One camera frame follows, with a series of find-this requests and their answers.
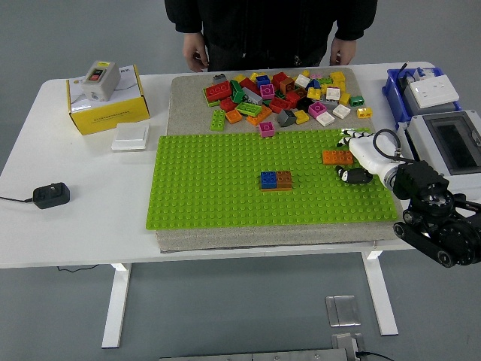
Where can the person's right hand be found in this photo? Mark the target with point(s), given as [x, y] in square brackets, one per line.
[195, 52]

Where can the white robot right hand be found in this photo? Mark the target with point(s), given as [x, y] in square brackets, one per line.
[366, 150]

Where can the person's left hand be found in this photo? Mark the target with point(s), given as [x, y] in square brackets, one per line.
[343, 50]

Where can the orange long toy brick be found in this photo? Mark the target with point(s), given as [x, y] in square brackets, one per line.
[336, 157]

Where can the green studded baseplate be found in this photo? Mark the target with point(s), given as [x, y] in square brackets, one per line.
[225, 210]

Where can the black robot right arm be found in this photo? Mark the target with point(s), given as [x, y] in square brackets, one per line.
[421, 176]

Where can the person's left forearm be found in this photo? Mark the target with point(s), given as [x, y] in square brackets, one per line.
[355, 19]

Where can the person's right forearm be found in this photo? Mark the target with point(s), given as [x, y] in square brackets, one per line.
[186, 17]

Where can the lime green toy brick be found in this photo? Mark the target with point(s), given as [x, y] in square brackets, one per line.
[326, 80]

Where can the small grey toy brick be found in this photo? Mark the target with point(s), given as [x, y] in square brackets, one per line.
[219, 78]

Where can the large red toy brick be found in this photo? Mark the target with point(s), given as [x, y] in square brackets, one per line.
[218, 90]

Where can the white square toy brick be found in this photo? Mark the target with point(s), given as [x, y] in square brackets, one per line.
[341, 111]
[325, 118]
[301, 80]
[333, 93]

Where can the blue sloped toy brick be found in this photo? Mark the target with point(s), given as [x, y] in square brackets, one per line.
[313, 83]

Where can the green small toy brick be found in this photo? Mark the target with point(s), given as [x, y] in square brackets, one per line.
[357, 100]

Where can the lime green flat plate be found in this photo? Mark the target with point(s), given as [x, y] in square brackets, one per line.
[210, 102]

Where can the light grey toy brick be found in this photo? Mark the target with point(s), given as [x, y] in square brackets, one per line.
[329, 105]

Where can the dark green toy brick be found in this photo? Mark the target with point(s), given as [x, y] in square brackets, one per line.
[236, 92]

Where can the dark brown toy brick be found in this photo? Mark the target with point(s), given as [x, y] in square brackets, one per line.
[300, 91]

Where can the magenta square toy brick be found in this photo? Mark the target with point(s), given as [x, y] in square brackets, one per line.
[267, 91]
[267, 129]
[317, 109]

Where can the black toy brick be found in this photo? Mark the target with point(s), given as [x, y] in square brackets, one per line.
[305, 102]

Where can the brown square toy brick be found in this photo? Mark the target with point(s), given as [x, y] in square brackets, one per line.
[288, 85]
[285, 178]

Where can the lime green long brick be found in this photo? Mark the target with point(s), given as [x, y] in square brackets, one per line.
[217, 120]
[248, 108]

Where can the long grey toy brick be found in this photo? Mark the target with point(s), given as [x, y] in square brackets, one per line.
[252, 96]

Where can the blue square toy brick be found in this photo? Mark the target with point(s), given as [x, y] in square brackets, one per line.
[262, 80]
[268, 179]

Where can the orange small toy brick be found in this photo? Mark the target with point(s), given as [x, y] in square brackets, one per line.
[233, 116]

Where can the dark grey sloped brick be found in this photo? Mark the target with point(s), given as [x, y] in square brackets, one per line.
[287, 117]

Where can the blue plastic bin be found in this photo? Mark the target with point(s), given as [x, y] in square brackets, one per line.
[392, 88]

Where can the grey windowed distribution box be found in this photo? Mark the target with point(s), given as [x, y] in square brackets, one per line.
[424, 128]

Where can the thin black rod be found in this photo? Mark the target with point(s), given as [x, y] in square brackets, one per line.
[404, 68]

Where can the grey electrical box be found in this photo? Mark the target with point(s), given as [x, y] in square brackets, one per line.
[413, 105]

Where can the person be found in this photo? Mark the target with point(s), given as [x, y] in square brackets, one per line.
[263, 30]

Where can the yellow cardboard box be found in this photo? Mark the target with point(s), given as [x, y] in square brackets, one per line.
[109, 118]

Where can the grey-brown mat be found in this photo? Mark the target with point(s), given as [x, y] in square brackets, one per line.
[263, 237]

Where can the white table leg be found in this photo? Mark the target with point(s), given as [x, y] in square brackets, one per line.
[379, 293]
[116, 301]

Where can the metal floor hatch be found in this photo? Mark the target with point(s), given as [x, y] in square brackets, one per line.
[342, 310]

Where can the black power adapter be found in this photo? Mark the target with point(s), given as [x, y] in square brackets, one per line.
[50, 195]

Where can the white wall socket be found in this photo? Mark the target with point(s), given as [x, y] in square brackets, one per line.
[434, 90]

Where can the grey push-button switch box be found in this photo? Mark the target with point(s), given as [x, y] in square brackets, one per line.
[101, 84]

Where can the white wall switch panel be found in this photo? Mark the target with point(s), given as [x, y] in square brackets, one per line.
[129, 137]

